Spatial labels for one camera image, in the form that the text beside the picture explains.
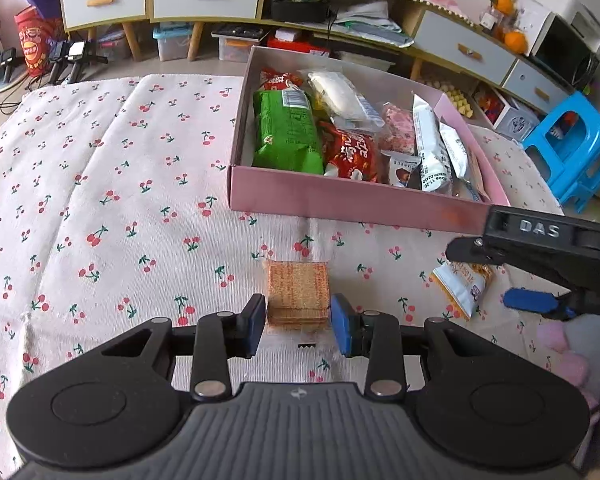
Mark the pink floral snack packet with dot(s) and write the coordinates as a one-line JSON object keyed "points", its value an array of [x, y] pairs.
{"points": [[397, 127]]}

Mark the red orange snack packet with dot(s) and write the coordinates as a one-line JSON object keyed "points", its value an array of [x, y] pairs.
{"points": [[280, 80]]}

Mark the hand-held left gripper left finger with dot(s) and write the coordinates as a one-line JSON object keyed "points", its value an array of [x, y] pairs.
{"points": [[252, 327]]}

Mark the clear white pastry packet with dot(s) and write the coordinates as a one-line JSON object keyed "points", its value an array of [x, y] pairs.
{"points": [[335, 92]]}

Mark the red round gift bag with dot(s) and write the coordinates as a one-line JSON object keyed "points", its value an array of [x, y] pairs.
{"points": [[35, 42]]}

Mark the red white flat box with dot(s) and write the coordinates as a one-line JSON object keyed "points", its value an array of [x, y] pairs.
{"points": [[300, 42]]}

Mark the silver cookie packet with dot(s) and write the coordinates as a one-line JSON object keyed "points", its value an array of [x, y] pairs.
{"points": [[430, 135], [455, 147]]}

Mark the white printed carton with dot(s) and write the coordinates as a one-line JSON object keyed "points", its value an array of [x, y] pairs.
{"points": [[517, 122]]}

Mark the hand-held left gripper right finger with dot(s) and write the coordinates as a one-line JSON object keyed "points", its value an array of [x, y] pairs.
{"points": [[342, 327]]}

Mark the orange fruit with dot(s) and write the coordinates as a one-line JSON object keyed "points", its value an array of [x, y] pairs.
{"points": [[515, 41], [502, 1]]}

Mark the clear storage box white lid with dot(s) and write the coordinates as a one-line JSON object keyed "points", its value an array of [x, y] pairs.
{"points": [[237, 46]]}

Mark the small white snack packet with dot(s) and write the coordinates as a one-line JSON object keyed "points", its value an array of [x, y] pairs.
{"points": [[402, 172]]}

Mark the red snack packet white print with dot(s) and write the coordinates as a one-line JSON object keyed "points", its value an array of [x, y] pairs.
{"points": [[350, 155]]}

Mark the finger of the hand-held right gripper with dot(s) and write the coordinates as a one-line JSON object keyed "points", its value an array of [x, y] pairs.
{"points": [[530, 301], [472, 251]]}

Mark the clear storage box blue lid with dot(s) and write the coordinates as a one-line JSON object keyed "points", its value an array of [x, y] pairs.
{"points": [[172, 44]]}

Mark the cherry print tablecloth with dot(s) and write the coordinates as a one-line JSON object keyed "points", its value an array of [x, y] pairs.
{"points": [[105, 185]]}

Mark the small glass jar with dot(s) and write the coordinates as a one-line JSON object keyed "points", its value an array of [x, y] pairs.
{"points": [[492, 21]]}

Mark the green snack packet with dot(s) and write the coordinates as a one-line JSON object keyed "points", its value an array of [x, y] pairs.
{"points": [[285, 135]]}

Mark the yellow egg tray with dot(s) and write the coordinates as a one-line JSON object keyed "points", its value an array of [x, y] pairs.
{"points": [[450, 97]]}

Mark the black microwave oven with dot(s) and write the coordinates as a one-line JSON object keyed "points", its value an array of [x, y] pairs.
{"points": [[565, 55]]}

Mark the red toy box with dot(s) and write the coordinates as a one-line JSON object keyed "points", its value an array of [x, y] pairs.
{"points": [[487, 104]]}

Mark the pink cardboard box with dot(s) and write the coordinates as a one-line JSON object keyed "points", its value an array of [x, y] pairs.
{"points": [[330, 200]]}

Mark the pile of papers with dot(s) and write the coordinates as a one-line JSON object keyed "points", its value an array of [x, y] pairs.
{"points": [[370, 22]]}

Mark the clear packet of crackers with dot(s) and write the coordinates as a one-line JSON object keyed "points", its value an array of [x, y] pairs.
{"points": [[297, 290]]}

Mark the blue plastic stool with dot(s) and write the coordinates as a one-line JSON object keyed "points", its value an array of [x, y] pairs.
{"points": [[575, 150]]}

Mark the black hand-held device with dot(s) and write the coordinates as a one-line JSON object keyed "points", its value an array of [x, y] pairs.
{"points": [[7, 65]]}

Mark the clear long bread packet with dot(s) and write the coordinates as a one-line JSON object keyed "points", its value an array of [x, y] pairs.
{"points": [[467, 191]]}

